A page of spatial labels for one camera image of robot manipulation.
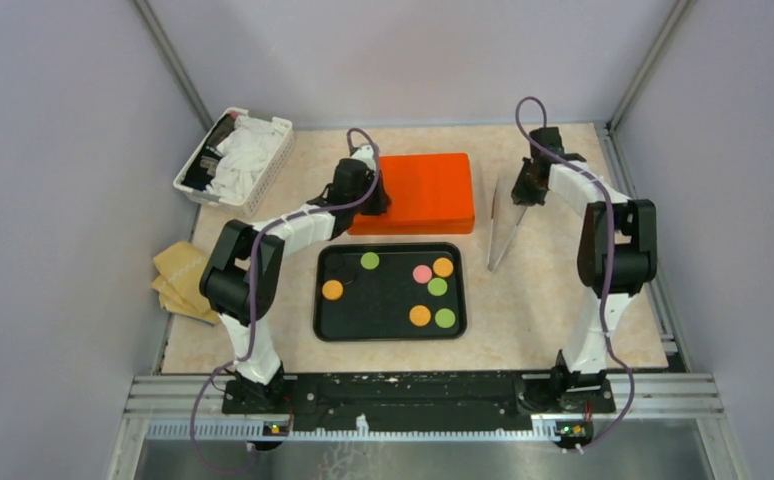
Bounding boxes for green cookie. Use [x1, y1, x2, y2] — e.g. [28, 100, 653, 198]
[427, 277, 448, 297]
[360, 252, 380, 270]
[434, 308, 457, 329]

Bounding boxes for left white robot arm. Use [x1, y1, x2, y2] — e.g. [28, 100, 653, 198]
[199, 143, 390, 414]

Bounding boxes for pink cookie right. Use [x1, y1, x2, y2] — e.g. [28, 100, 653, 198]
[412, 265, 433, 284]

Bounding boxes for orange cookie bottom right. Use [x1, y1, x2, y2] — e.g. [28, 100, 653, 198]
[408, 305, 432, 327]

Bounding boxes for black cookie tray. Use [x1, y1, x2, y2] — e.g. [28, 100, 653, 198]
[313, 242, 467, 342]

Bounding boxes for yellow sponge cloth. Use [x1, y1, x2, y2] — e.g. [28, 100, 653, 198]
[151, 241, 220, 326]

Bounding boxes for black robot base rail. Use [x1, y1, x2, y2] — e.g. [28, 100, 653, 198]
[222, 368, 617, 447]

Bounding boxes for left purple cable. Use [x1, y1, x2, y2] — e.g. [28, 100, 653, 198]
[189, 127, 382, 476]

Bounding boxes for orange cookie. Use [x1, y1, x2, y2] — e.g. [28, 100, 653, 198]
[408, 305, 432, 327]
[321, 279, 344, 301]
[432, 257, 455, 278]

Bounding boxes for orange box lid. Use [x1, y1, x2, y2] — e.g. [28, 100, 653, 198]
[380, 153, 475, 222]

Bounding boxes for orange cookie far left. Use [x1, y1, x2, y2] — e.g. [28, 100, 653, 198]
[321, 279, 344, 301]

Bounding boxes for green cookie right middle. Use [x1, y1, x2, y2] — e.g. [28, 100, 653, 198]
[427, 277, 448, 297]

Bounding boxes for metal tongs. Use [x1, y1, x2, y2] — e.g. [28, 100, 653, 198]
[487, 172, 528, 273]

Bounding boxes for white plastic basket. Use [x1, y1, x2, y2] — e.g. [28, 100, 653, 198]
[172, 107, 295, 217]

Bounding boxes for green cookie bottom right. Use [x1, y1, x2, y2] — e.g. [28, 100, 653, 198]
[434, 308, 457, 329]

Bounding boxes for green cookie top left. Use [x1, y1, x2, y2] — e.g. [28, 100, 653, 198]
[360, 252, 380, 270]

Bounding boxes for orange cookie top right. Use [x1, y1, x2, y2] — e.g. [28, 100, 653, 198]
[432, 257, 455, 278]

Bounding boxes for orange cookie box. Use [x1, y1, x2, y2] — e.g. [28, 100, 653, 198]
[348, 215, 475, 236]

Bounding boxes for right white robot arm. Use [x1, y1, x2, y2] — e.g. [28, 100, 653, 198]
[511, 127, 657, 412]

